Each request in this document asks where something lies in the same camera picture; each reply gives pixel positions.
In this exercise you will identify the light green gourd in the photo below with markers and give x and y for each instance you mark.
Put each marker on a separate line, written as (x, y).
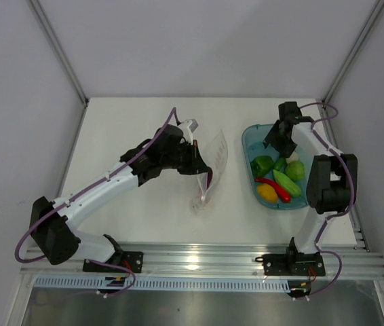
(287, 184)

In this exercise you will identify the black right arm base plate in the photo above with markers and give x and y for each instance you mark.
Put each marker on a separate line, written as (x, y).
(292, 265)

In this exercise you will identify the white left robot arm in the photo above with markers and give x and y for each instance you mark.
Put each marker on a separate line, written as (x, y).
(55, 224)

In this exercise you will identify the green bell pepper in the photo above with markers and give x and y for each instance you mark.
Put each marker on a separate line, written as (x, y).
(261, 165)

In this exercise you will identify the purple white eggplant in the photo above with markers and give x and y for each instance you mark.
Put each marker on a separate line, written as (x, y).
(204, 182)

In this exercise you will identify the left aluminium frame post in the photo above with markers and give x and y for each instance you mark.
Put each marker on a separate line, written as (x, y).
(52, 39)

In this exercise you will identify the teal plastic tray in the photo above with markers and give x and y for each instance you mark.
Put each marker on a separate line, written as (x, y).
(252, 144)

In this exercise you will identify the white garlic bulb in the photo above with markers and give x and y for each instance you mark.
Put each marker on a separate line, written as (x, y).
(292, 158)

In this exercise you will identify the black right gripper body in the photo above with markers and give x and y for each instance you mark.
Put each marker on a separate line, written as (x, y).
(284, 145)

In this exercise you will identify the red chili pepper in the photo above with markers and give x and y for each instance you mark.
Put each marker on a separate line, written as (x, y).
(283, 196)

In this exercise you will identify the aluminium frame post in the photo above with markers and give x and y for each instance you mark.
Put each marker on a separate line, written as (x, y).
(52, 39)
(355, 50)

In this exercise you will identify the light green round squash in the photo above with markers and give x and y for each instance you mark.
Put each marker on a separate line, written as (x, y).
(295, 171)

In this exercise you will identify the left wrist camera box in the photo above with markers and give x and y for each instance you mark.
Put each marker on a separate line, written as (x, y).
(190, 125)

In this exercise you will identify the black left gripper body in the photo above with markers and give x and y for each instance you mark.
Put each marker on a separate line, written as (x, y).
(182, 159)

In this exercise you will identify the aluminium mounting rail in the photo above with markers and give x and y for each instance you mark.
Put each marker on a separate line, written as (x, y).
(238, 261)

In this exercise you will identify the yellow lemon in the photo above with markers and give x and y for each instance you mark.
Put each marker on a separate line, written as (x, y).
(267, 193)

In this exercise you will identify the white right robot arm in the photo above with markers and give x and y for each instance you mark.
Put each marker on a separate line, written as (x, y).
(331, 184)

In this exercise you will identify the slotted cable duct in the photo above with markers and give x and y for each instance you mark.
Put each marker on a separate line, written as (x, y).
(254, 285)

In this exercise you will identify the dark green cucumber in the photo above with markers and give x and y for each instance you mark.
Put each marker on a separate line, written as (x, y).
(279, 164)

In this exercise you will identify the clear zip top bag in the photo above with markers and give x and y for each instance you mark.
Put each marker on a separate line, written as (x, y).
(215, 155)

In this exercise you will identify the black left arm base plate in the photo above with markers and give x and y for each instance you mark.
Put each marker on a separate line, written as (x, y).
(130, 260)

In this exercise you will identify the right aluminium frame post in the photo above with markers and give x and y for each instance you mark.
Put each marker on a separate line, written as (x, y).
(355, 50)

